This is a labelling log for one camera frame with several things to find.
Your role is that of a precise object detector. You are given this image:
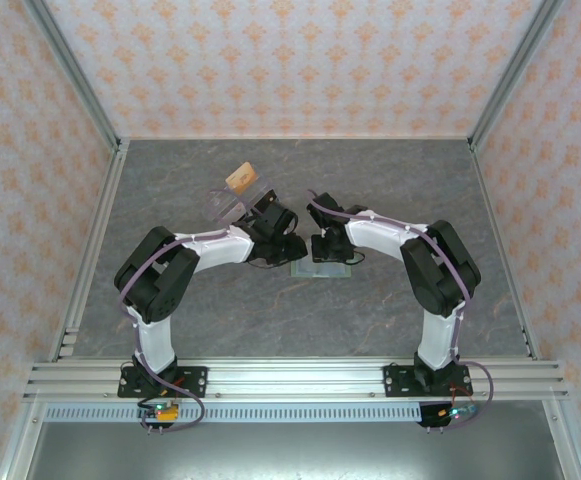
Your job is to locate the aluminium side rail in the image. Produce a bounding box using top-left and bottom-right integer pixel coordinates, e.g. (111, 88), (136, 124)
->
(468, 139), (542, 361)
(49, 139), (131, 362)

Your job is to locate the tan wooden block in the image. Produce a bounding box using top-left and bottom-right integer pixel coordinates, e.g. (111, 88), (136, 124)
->
(224, 161), (261, 196)

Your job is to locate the aluminium corner post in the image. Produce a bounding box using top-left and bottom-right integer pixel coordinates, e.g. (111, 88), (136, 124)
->
(468, 0), (567, 149)
(22, 0), (124, 151)

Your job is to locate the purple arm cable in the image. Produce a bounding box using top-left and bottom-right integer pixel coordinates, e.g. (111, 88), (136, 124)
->
(307, 188), (496, 434)
(117, 187), (251, 436)

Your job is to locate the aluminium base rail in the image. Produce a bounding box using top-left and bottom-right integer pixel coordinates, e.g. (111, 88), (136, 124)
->
(22, 360), (569, 401)

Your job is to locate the grey metal panel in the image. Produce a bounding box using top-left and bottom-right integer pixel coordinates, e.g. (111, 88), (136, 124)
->
(27, 422), (569, 480)

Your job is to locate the slotted grey cable duct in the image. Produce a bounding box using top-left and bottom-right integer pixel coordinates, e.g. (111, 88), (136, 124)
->
(44, 403), (424, 424)

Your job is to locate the controller board with yellow connector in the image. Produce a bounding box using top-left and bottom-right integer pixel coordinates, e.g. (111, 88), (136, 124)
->
(137, 399), (180, 421)

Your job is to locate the clear acrylic card stand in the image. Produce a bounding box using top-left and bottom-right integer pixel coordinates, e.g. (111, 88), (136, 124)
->
(203, 164), (279, 225)

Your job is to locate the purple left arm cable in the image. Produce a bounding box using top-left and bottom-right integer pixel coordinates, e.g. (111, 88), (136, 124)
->
(117, 187), (251, 436)

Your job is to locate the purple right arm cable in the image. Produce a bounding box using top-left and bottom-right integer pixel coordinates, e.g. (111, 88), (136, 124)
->
(307, 188), (496, 434)

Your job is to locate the aluminium frame leg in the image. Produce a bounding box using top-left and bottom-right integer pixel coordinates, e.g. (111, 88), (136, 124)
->
(542, 399), (581, 480)
(0, 399), (46, 480)

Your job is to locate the controller board with blue part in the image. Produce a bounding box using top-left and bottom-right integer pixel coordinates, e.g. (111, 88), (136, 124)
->
(437, 402), (481, 421)

